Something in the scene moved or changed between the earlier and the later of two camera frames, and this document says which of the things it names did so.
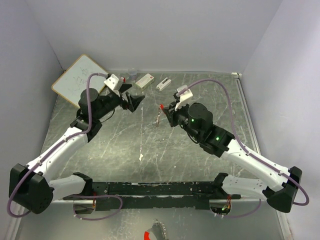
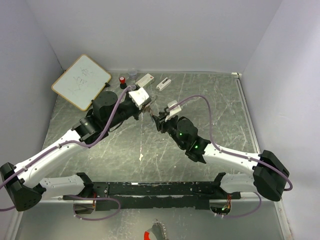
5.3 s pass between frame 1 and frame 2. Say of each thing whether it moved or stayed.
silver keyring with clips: moved
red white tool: stayed
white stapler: stayed
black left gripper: moved
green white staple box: stayed
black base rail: stayed
